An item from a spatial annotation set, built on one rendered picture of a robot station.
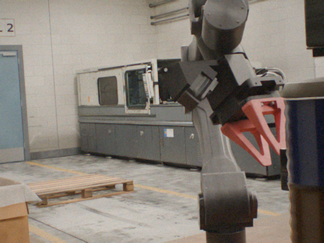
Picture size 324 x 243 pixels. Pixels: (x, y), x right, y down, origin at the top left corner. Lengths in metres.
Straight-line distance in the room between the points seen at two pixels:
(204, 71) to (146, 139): 8.97
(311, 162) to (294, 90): 0.03
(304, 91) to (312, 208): 0.05
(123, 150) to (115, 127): 0.46
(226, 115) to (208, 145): 0.16
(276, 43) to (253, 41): 0.57
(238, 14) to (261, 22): 9.62
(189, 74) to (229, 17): 0.09
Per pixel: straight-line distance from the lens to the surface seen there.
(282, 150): 0.52
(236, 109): 0.82
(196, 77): 0.79
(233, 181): 0.92
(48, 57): 12.01
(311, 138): 0.24
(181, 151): 8.94
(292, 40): 9.87
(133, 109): 10.02
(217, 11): 0.80
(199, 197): 0.92
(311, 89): 0.24
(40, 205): 6.73
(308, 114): 0.24
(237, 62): 0.83
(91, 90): 11.52
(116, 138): 10.68
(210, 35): 0.81
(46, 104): 11.95
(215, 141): 0.99
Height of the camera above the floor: 1.20
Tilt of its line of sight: 3 degrees down
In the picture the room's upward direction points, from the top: 3 degrees counter-clockwise
